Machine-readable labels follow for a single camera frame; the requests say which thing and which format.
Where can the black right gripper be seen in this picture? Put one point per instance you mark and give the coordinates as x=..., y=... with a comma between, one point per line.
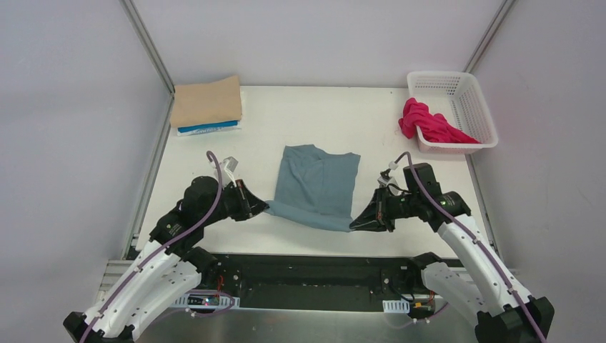
x=384, y=213

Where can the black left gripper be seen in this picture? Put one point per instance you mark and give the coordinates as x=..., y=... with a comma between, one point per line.
x=243, y=201

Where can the grey-blue t shirt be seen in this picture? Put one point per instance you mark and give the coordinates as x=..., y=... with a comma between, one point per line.
x=315, y=188

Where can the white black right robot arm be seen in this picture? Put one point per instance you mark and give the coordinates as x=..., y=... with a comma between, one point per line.
x=498, y=306

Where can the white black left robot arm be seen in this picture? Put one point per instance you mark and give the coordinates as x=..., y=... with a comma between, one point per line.
x=169, y=265

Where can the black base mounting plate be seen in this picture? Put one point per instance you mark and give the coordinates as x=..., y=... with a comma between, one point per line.
x=352, y=284

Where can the pink red t shirt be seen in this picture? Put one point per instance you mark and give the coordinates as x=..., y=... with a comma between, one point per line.
x=434, y=127

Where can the folded blue white t shirt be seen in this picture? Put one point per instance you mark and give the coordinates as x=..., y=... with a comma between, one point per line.
x=208, y=128

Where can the right controller circuit board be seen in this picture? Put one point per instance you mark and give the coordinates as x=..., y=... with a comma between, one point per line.
x=422, y=307

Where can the controller circuit board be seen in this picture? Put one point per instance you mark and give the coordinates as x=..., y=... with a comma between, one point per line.
x=422, y=307
x=203, y=300

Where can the left controller circuit board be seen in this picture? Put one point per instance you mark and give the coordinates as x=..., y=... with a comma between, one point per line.
x=203, y=300

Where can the folded tan t shirt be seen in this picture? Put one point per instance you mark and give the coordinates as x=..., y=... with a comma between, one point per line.
x=207, y=103

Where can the white plastic laundry basket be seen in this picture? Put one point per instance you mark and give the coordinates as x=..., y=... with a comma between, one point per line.
x=459, y=98

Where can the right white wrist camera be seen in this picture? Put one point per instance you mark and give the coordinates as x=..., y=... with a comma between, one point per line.
x=385, y=178

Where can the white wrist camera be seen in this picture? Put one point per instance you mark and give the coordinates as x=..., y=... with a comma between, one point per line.
x=225, y=171
x=385, y=178

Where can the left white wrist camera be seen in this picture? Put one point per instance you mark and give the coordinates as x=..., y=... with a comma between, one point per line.
x=225, y=171

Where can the left aluminium frame post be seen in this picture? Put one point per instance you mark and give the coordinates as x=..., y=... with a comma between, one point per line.
x=148, y=44

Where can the aluminium frame post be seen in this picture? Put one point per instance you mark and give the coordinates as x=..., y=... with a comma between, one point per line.
x=490, y=33
x=148, y=44

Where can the right aluminium frame post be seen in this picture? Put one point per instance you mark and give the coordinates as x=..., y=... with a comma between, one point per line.
x=490, y=33

